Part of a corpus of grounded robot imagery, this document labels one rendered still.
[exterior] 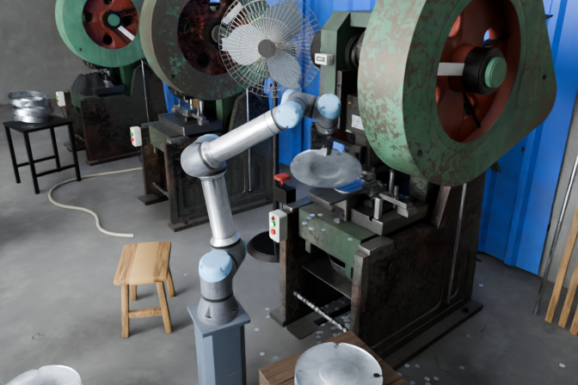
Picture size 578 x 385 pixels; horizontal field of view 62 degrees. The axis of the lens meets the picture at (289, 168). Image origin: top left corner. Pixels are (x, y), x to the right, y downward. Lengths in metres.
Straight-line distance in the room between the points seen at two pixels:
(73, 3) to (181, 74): 1.76
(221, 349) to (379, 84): 1.10
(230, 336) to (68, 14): 3.31
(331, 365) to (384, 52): 1.04
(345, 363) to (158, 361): 0.98
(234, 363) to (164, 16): 1.90
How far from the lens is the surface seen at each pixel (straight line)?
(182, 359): 2.40
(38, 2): 8.12
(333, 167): 1.94
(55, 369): 2.15
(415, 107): 1.50
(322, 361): 1.78
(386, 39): 1.48
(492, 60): 1.71
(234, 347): 1.91
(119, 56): 4.68
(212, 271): 1.73
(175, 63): 2.97
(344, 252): 2.05
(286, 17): 2.62
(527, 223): 3.12
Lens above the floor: 1.58
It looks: 21 degrees down
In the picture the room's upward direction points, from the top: straight up
